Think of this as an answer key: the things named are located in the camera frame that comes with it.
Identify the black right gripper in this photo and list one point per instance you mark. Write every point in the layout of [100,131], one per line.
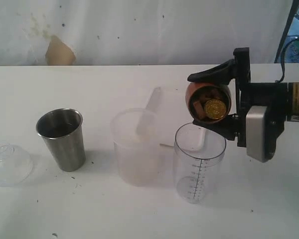
[248,94]

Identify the white plastic tray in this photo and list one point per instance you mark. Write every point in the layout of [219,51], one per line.
[171,111]

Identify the gold coin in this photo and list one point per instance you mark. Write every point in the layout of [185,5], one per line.
[215,109]

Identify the clear measuring beaker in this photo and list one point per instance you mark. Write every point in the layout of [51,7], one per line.
[198,153]

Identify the black metal frame post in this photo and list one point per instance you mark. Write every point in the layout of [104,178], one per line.
[294,7]

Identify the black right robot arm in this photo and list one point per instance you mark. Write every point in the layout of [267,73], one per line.
[224,100]

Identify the clear plastic dome lid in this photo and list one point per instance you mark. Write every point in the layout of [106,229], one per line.
[15,164]

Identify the brown wooden cup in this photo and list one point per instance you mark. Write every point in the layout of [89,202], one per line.
[190,94]

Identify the translucent plastic container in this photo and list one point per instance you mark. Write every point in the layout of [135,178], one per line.
[136,146]

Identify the stainless steel cup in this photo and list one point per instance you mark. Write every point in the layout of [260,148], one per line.
[61,130]

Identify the wooden pieces pile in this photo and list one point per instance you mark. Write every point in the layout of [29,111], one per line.
[201,97]

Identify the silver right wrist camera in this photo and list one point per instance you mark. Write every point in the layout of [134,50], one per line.
[255,133]

